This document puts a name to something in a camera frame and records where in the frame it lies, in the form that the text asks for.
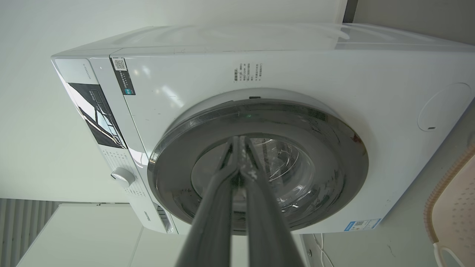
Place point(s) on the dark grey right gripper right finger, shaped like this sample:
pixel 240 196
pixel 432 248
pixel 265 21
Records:
pixel 265 222

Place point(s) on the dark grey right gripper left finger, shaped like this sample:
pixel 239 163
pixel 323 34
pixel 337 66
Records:
pixel 211 215

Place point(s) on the beige perforated laundry basket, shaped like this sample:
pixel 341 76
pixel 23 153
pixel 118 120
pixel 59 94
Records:
pixel 454 207

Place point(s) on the round grey washing machine door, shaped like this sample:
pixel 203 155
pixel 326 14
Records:
pixel 315 155

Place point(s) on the silver washing machine control knob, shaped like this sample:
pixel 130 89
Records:
pixel 123 176

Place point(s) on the white cabinet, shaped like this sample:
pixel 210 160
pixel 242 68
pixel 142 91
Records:
pixel 85 237

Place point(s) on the white front-load washing machine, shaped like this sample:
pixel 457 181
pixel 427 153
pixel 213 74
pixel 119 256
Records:
pixel 297 74

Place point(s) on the grey ribbed radiator panel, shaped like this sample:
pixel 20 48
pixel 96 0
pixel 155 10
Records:
pixel 22 226

